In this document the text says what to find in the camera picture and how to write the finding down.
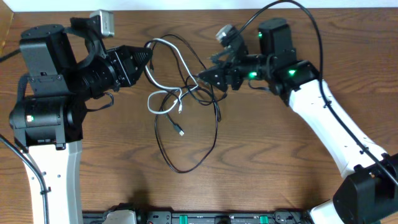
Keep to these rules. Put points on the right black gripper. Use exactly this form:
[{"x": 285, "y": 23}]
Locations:
[{"x": 222, "y": 74}]

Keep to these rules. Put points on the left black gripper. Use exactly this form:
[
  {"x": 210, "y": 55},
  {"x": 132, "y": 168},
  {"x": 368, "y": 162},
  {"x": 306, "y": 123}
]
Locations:
[{"x": 119, "y": 66}]

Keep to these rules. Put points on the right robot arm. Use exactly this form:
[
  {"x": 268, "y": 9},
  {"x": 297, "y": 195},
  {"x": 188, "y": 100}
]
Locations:
[{"x": 369, "y": 191}]

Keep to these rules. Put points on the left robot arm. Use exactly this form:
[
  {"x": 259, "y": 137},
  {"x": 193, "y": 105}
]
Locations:
[{"x": 67, "y": 66}]

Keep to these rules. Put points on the cardboard side panel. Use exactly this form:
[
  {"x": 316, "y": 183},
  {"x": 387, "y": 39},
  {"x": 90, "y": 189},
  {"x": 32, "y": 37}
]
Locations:
[{"x": 6, "y": 17}]

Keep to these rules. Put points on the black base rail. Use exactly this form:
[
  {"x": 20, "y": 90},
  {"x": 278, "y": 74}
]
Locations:
[{"x": 169, "y": 216}]

